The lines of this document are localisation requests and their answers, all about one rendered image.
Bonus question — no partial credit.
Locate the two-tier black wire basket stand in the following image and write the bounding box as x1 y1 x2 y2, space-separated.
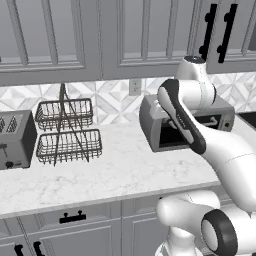
34 82 104 167

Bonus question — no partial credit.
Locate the grey toaster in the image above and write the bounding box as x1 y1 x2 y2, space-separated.
0 109 38 171

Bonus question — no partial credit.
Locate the short black drawer handle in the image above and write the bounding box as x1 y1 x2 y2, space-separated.
58 210 88 225

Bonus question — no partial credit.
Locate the grey toaster oven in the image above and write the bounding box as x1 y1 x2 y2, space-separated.
138 93 236 154

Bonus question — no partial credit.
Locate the long black cabinet handle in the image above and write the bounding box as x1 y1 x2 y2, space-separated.
198 3 218 63
216 3 239 65

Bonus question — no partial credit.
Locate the grey cabinet door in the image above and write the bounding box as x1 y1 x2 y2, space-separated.
0 0 103 87
0 233 29 256
121 212 172 256
100 0 221 81
27 222 122 256
218 0 256 75

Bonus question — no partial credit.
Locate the white wall outlet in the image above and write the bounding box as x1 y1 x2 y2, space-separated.
128 78 143 97

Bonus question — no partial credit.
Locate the black lower cabinet handle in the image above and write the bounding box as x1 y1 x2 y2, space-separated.
13 243 26 256
32 240 46 256

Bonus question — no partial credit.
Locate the grey lower cabinet door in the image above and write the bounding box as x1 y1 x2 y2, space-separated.
121 212 172 256
27 222 122 256
0 233 29 256

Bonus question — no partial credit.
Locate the grey drawer front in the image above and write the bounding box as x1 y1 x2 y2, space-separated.
18 200 122 235
121 195 168 218

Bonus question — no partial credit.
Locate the grey upper cabinet door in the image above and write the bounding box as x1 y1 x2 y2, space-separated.
100 0 221 81
218 0 256 75
0 0 103 87

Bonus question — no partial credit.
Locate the black hob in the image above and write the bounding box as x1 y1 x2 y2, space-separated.
236 111 256 130

